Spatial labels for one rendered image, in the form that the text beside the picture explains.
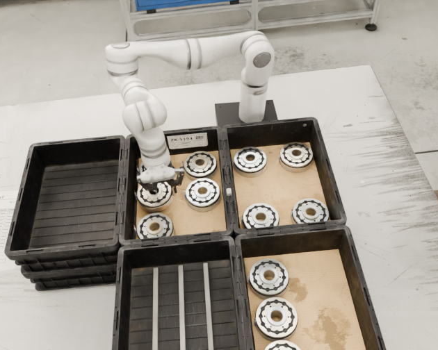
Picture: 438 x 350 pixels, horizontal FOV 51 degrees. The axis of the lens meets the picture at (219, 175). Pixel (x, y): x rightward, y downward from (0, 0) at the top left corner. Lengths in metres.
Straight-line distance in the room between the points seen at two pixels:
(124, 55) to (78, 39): 2.30
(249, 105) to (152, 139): 0.53
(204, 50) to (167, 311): 0.75
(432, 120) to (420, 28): 0.92
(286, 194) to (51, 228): 0.70
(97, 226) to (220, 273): 0.39
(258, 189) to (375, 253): 0.40
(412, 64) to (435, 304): 2.12
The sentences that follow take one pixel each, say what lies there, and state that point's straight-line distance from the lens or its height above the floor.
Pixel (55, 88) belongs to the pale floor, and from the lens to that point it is 3.28.
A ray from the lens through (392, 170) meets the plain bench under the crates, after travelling 1.70.
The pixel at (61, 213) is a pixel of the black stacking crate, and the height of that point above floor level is 0.83.
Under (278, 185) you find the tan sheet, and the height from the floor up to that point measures 0.83.
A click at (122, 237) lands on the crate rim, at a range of 1.25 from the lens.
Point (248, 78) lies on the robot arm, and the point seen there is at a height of 0.99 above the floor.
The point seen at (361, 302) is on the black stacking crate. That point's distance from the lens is 1.20.
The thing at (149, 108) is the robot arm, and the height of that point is 1.22.
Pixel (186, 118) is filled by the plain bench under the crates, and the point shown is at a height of 0.70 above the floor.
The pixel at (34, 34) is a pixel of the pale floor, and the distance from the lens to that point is 3.85.
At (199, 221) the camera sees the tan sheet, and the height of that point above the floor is 0.83.
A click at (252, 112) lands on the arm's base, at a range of 1.63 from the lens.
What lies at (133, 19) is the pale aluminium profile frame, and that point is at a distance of 3.21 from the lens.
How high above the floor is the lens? 1.97
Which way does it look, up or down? 51 degrees down
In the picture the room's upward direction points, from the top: 5 degrees counter-clockwise
